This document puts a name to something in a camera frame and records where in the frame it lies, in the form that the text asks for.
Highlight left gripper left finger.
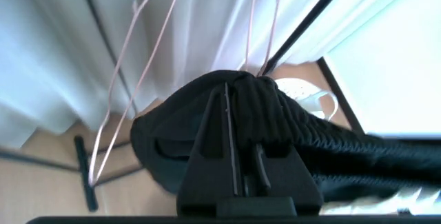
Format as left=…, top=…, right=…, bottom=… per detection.
left=176, top=83, right=239, bottom=217

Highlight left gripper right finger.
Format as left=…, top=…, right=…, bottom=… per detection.
left=243, top=143, right=324, bottom=217

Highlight black clothes rack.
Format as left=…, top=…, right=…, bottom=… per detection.
left=0, top=0, right=356, bottom=213

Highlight beige curtain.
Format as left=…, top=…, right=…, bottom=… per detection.
left=0, top=0, right=427, bottom=149

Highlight black shorts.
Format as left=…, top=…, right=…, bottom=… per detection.
left=130, top=69, right=441, bottom=203

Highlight pink clothes hanger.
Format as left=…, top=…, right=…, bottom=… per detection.
left=243, top=0, right=297, bottom=77
left=88, top=0, right=187, bottom=187

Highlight white laundry basket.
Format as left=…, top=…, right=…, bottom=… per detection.
left=275, top=77, right=340, bottom=121

